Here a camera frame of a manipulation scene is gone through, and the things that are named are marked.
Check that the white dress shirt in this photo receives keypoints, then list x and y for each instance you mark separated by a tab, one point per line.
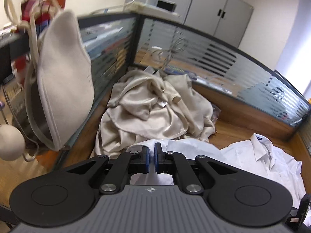
256	155

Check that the glass desk partition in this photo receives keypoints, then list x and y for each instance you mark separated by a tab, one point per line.
116	42

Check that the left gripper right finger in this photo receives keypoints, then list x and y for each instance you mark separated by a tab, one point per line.
177	165

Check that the grey metal cabinet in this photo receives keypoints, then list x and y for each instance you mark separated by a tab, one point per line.
226	20

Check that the beige satin shirt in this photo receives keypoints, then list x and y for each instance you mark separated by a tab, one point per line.
147	106

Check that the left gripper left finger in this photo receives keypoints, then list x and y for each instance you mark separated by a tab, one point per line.
126	165

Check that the beige canvas tote bag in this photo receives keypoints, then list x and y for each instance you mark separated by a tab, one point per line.
58	85

